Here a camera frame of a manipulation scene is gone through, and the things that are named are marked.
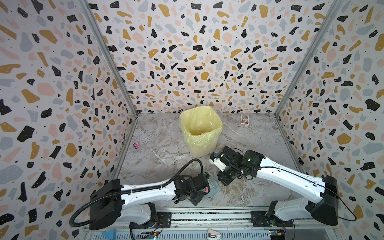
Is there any teal plastic dustpan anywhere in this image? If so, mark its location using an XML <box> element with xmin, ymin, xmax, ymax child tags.
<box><xmin>205</xmin><ymin>178</ymin><xmax>221</xmax><ymax>199</ymax></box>

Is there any cream trash bin yellow bag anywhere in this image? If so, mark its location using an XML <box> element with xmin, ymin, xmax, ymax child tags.
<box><xmin>180</xmin><ymin>106</ymin><xmax>223</xmax><ymax>158</ymax></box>

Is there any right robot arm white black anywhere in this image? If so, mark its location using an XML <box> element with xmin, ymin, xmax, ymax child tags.
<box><xmin>210</xmin><ymin>147</ymin><xmax>339</xmax><ymax>227</ymax></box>

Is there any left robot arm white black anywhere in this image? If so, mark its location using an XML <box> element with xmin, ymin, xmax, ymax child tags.
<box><xmin>89</xmin><ymin>172</ymin><xmax>210</xmax><ymax>231</ymax></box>

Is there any small card box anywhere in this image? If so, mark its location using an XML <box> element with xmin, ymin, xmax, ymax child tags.
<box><xmin>241</xmin><ymin>115</ymin><xmax>250</xmax><ymax>126</ymax></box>

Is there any small pink toy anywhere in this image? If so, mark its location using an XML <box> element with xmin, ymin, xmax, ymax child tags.
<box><xmin>133</xmin><ymin>142</ymin><xmax>140</xmax><ymax>149</ymax></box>

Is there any blue triangular object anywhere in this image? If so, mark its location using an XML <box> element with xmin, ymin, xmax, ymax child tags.
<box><xmin>102</xmin><ymin>229</ymin><xmax>117</xmax><ymax>240</ymax></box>

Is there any black corrugated cable conduit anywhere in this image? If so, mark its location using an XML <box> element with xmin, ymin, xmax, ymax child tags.
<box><xmin>68</xmin><ymin>158</ymin><xmax>205</xmax><ymax>228</ymax></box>

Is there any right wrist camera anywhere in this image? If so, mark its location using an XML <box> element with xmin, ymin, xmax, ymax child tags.
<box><xmin>209</xmin><ymin>153</ymin><xmax>229</xmax><ymax>172</ymax></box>

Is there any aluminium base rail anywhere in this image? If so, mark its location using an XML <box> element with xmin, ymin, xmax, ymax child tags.
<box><xmin>82</xmin><ymin>205</ymin><xmax>340</xmax><ymax>240</ymax></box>

